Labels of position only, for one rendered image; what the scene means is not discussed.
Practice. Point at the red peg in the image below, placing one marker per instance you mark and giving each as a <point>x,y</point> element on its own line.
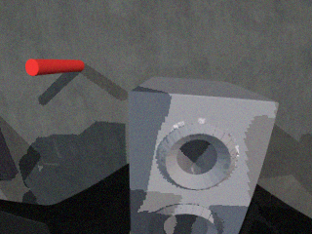
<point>52,66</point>

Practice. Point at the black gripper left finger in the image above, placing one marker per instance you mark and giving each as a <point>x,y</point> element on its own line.
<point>100,209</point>

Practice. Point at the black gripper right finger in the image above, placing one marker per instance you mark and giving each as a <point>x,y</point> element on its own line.
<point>269,215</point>

